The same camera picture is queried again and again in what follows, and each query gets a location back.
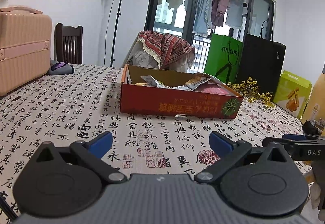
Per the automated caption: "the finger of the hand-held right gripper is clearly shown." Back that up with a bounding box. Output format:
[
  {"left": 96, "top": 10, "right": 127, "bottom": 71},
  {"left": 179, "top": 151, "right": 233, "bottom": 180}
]
[
  {"left": 282, "top": 134, "right": 325, "bottom": 142},
  {"left": 262, "top": 137, "right": 295, "bottom": 149}
]

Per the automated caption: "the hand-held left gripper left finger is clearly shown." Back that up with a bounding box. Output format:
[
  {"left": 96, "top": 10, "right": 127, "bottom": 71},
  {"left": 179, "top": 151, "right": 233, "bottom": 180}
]
[{"left": 25, "top": 131, "right": 127, "bottom": 185}]

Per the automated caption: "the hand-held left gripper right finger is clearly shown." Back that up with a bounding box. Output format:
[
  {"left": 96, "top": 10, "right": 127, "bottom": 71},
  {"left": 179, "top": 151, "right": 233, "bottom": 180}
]
[{"left": 195, "top": 131, "right": 296, "bottom": 185}]

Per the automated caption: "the pink snack packet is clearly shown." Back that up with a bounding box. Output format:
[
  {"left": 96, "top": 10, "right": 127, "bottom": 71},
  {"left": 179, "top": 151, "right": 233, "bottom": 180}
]
[{"left": 197, "top": 82, "right": 235, "bottom": 99}]

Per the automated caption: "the orange cracker packet white label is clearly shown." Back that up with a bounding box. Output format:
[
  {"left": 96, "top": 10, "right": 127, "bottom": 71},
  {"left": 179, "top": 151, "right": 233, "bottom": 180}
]
[{"left": 185, "top": 74, "right": 212, "bottom": 90}]

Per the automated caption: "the red cardboard box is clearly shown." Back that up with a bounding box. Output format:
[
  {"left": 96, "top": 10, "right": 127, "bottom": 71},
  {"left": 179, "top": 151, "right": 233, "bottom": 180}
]
[{"left": 120, "top": 64, "right": 244, "bottom": 120}]

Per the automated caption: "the silver white snack packet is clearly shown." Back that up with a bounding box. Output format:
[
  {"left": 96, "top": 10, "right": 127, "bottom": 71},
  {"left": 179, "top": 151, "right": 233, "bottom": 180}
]
[{"left": 141, "top": 75, "right": 168, "bottom": 88}]

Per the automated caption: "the person's right forearm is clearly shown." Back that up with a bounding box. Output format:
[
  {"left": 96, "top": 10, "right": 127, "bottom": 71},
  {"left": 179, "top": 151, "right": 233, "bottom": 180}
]
[{"left": 308, "top": 181, "right": 325, "bottom": 210}]

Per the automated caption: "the dark crumpled wrapper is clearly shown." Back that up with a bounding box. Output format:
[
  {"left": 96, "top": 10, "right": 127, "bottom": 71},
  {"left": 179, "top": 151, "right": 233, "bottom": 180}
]
[{"left": 303, "top": 120, "right": 325, "bottom": 136}]

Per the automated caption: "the green snack box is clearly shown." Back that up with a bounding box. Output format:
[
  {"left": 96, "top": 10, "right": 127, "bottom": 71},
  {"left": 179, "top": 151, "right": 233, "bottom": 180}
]
[{"left": 273, "top": 70, "right": 312, "bottom": 119}]

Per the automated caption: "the pale yellow container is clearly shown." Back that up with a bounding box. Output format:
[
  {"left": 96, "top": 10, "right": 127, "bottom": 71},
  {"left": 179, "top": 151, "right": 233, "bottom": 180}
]
[{"left": 302, "top": 74, "right": 325, "bottom": 125}]

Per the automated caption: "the yellow flower sprig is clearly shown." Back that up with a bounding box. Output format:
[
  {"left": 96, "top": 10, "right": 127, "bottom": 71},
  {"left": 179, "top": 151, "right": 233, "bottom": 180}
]
[{"left": 226, "top": 77, "right": 275, "bottom": 108}]

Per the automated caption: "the black paper bag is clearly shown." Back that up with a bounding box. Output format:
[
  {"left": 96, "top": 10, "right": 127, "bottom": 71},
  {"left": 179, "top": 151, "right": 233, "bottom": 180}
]
[{"left": 235, "top": 20, "right": 286, "bottom": 99}]

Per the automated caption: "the green paper bag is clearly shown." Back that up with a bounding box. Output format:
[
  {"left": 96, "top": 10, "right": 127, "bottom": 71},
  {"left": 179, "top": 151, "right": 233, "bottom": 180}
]
[{"left": 204, "top": 33, "right": 244, "bottom": 84}]

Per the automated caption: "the grey purple cloth pouch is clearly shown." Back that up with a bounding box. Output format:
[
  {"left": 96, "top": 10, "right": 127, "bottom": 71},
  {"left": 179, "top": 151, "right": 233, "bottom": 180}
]
[{"left": 49, "top": 59, "right": 75, "bottom": 75}]

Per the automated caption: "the beige quilted jacket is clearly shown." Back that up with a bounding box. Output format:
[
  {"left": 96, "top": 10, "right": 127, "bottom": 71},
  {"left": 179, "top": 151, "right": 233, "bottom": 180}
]
[{"left": 126, "top": 36, "right": 195, "bottom": 73}]

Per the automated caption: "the dark wooden chair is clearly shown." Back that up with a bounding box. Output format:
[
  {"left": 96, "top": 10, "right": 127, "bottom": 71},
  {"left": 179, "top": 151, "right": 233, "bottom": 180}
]
[{"left": 54, "top": 23, "right": 83, "bottom": 64}]

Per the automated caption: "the red patterned cloth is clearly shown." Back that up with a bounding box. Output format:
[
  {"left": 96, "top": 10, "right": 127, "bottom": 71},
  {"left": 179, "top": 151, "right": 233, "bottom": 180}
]
[{"left": 139, "top": 31, "right": 195, "bottom": 69}]

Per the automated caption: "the pink suitcase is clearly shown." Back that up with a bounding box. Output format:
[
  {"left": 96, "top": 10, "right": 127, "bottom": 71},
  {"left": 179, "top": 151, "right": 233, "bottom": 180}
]
[{"left": 0, "top": 7, "right": 52, "bottom": 96}]

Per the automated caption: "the white hanging garment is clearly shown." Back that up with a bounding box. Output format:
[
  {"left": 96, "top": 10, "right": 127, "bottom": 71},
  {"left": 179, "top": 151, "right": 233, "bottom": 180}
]
[{"left": 225, "top": 0, "right": 245, "bottom": 29}]

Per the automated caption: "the light blue hanging garment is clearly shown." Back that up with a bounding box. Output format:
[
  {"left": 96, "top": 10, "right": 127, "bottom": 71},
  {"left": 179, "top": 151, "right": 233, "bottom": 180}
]
[{"left": 192, "top": 0, "right": 215, "bottom": 36}]

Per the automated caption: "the pink hanging garment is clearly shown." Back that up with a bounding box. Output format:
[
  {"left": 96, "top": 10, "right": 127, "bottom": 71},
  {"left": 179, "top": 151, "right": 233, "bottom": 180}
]
[{"left": 211, "top": 0, "right": 230, "bottom": 27}]

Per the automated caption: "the black framed glass door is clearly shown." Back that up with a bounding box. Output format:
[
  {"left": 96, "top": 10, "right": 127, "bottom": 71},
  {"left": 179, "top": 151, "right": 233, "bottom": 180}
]
[{"left": 144, "top": 0, "right": 276, "bottom": 74}]

